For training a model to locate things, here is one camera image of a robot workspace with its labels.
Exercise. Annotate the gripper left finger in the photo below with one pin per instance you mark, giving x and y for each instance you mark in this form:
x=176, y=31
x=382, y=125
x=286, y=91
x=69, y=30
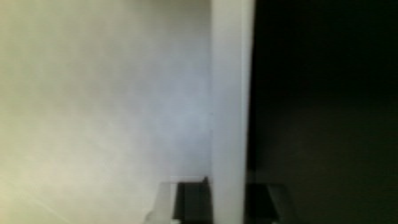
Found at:
x=181, y=203

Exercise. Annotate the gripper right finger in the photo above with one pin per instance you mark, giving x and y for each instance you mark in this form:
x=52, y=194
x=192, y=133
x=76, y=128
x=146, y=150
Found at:
x=268, y=204

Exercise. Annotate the white desk top tray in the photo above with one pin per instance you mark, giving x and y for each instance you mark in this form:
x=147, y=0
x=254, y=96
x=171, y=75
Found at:
x=123, y=108

